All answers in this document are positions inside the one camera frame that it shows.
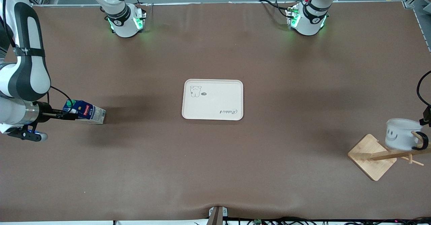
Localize blue milk carton green cap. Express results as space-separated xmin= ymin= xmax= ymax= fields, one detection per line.
xmin=63 ymin=99 xmax=107 ymax=125

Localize white mug black handle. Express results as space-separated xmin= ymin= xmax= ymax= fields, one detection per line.
xmin=385 ymin=118 xmax=429 ymax=152

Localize wooden cup rack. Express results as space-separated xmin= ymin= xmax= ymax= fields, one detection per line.
xmin=347 ymin=133 xmax=431 ymax=182

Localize brown table mat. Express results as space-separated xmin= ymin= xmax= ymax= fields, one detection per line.
xmin=0 ymin=2 xmax=431 ymax=223

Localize cream plastic tray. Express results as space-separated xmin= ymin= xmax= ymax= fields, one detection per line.
xmin=181 ymin=79 xmax=244 ymax=121

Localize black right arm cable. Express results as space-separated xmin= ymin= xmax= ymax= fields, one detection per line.
xmin=0 ymin=0 xmax=73 ymax=105

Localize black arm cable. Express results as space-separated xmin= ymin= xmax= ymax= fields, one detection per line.
xmin=416 ymin=70 xmax=431 ymax=108
xmin=0 ymin=0 xmax=73 ymax=105

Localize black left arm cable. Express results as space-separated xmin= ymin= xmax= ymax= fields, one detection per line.
xmin=416 ymin=70 xmax=431 ymax=108

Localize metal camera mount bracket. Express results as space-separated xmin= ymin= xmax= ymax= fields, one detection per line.
xmin=208 ymin=205 xmax=229 ymax=225

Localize black left base cable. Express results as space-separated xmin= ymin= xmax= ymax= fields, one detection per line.
xmin=258 ymin=0 xmax=293 ymax=19

